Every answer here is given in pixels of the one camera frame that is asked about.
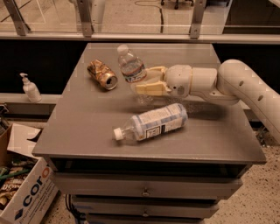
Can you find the black cable on floor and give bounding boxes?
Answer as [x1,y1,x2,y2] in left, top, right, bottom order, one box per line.
[134,0,165,34]

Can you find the middle metal railing bracket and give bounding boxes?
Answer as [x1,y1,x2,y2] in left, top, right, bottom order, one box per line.
[76,0,94,38]

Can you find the drawer knob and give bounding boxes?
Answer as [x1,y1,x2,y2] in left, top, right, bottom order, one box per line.
[142,189,150,197]
[142,212,149,217]

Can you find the upper drawer knob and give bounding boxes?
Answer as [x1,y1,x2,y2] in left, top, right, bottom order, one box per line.
[142,189,150,197]

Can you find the right metal railing bracket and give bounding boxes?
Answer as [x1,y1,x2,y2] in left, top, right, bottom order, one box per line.
[189,0,207,39]

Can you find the clear bottle red label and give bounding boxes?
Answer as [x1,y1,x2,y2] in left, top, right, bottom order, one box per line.
[117,44,153,105]

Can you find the lower drawer knob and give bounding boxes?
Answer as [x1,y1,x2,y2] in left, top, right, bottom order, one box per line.
[142,212,149,217]

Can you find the white cardboard box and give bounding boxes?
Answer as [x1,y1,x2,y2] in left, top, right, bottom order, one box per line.
[0,123,58,224]

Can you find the grey drawer cabinet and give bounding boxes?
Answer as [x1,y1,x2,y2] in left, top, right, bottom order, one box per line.
[34,43,265,224]

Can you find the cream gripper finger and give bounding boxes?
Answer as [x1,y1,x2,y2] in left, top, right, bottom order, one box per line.
[136,81,171,96]
[145,66,167,81]

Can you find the clear bottle blue label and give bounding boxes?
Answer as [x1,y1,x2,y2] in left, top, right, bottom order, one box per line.
[114,103,188,141]

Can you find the crushed gold can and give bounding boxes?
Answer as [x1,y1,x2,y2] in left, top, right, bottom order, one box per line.
[87,59,118,90]

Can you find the black cables under cabinet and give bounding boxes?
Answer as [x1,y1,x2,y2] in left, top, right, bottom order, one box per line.
[65,193,88,224]

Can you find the metal railing bracket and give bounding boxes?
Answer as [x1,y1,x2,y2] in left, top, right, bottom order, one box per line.
[76,0,94,38]
[189,0,207,39]
[3,0,31,36]

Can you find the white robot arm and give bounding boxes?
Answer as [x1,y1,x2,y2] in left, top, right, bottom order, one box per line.
[134,59,280,142]

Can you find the left metal railing bracket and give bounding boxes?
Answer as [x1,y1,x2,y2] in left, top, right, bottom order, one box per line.
[3,0,31,36]

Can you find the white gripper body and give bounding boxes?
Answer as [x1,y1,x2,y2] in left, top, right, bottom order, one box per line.
[164,65,193,98]

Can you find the white pump dispenser bottle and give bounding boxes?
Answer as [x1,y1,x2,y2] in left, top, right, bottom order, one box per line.
[20,73,42,102]

